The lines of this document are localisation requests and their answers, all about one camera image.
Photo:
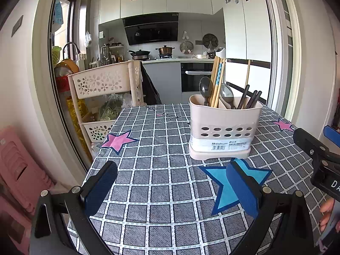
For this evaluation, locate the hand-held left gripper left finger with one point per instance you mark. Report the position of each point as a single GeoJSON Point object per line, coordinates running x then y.
{"type": "Point", "coordinates": [101, 188]}

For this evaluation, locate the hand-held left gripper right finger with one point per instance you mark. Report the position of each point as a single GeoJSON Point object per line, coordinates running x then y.
{"type": "Point", "coordinates": [241, 191]}

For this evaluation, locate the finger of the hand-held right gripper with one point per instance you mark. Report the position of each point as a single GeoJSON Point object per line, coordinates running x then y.
{"type": "Point", "coordinates": [308, 140]}
{"type": "Point", "coordinates": [332, 135]}

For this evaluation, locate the beige plastic utensil holder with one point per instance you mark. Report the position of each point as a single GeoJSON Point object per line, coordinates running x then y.
{"type": "Point", "coordinates": [223, 143]}

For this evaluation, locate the blue patterned chopstick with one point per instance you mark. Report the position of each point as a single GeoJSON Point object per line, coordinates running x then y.
{"type": "Point", "coordinates": [220, 82]}

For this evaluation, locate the person's right hand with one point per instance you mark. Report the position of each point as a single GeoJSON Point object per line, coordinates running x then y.
{"type": "Point", "coordinates": [327, 215]}

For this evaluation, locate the grey checkered tablecloth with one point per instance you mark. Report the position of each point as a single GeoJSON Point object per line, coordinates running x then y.
{"type": "Point", "coordinates": [159, 164]}

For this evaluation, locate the gold patterned bag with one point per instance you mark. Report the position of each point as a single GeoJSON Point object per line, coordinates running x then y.
{"type": "Point", "coordinates": [75, 119]}

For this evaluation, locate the green vegetables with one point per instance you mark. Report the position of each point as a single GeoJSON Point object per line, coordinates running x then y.
{"type": "Point", "coordinates": [111, 109]}

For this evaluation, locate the pink plastic stool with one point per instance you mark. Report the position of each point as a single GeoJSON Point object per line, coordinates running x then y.
{"type": "Point", "coordinates": [18, 164]}

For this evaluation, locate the beige plastic storage cart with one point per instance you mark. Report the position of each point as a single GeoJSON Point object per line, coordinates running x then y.
{"type": "Point", "coordinates": [101, 81]}

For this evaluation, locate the black bag on trolley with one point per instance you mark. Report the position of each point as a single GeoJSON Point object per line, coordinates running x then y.
{"type": "Point", "coordinates": [151, 90]}

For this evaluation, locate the red plastic basin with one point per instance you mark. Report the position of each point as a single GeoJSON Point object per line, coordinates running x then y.
{"type": "Point", "coordinates": [62, 83]}

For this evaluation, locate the black built-in oven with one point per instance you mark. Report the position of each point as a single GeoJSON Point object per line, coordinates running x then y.
{"type": "Point", "coordinates": [191, 82]}

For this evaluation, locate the grey kitchen counter cabinet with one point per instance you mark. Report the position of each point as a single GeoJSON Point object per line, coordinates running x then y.
{"type": "Point", "coordinates": [167, 85]}

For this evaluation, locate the white rice cooker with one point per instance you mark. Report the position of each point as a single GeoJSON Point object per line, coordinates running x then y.
{"type": "Point", "coordinates": [220, 52]}

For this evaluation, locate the white refrigerator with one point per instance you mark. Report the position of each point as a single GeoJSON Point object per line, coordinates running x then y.
{"type": "Point", "coordinates": [239, 32]}

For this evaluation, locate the glass jar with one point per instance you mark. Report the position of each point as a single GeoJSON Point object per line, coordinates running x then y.
{"type": "Point", "coordinates": [106, 55]}

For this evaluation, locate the black wok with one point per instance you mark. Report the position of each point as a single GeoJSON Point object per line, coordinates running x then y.
{"type": "Point", "coordinates": [139, 53]}

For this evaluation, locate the large round hanging rack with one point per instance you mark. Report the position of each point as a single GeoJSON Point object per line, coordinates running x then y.
{"type": "Point", "coordinates": [210, 39]}

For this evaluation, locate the green plastic basket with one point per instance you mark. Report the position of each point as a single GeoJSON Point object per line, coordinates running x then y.
{"type": "Point", "coordinates": [56, 55]}

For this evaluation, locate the metal kitchen faucet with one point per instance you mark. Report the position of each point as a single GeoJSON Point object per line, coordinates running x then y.
{"type": "Point", "coordinates": [71, 45]}

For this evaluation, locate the hanging plastic bag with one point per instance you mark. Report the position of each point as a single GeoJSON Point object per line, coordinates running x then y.
{"type": "Point", "coordinates": [88, 39]}

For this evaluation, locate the copper cooking pot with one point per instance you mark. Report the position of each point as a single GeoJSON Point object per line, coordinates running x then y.
{"type": "Point", "coordinates": [164, 51]}

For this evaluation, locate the small round hanging rack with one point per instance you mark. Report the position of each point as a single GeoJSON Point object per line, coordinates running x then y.
{"type": "Point", "coordinates": [186, 46]}

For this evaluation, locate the black range hood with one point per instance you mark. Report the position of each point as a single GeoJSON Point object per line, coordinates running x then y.
{"type": "Point", "coordinates": [151, 30]}

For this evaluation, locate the grey wall switch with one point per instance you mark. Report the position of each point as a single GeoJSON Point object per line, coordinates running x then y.
{"type": "Point", "coordinates": [17, 26]}

